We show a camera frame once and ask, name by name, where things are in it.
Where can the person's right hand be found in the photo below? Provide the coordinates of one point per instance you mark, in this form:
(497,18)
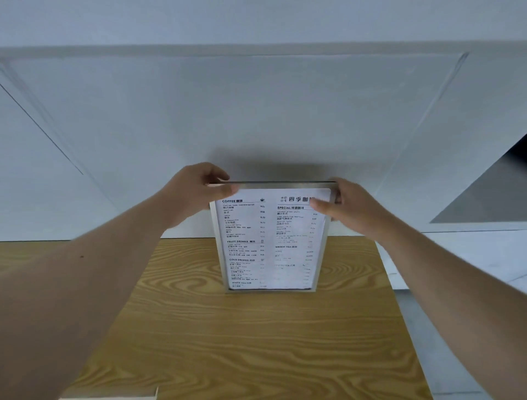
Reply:
(358,214)

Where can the person's left hand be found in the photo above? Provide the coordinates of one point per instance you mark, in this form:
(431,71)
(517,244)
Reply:
(187,193)

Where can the person's left thumb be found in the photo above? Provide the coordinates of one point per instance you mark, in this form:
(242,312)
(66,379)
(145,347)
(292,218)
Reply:
(224,191)

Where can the person's right thumb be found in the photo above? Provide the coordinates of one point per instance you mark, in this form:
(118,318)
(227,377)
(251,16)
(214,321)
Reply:
(325,209)

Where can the clear acrylic menu stand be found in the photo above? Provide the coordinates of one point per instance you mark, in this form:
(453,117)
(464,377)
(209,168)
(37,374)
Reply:
(269,239)

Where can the person's right forearm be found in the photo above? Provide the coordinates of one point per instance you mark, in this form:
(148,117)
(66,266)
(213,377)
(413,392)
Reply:
(453,296)

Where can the person's left forearm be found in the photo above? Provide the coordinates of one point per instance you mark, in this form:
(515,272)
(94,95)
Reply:
(82,288)

